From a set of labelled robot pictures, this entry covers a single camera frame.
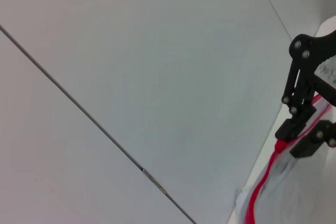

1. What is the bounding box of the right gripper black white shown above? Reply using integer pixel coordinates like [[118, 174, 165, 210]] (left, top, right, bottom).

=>
[[275, 16, 336, 141]]

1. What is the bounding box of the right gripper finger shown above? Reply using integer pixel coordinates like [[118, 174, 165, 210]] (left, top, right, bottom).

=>
[[290, 120, 336, 158]]

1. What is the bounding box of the red zipper slider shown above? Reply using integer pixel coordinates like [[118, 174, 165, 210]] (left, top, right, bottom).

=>
[[274, 140, 287, 154]]

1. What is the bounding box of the clear document bag red zipper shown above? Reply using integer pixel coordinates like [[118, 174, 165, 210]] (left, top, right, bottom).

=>
[[227, 94, 336, 224]]

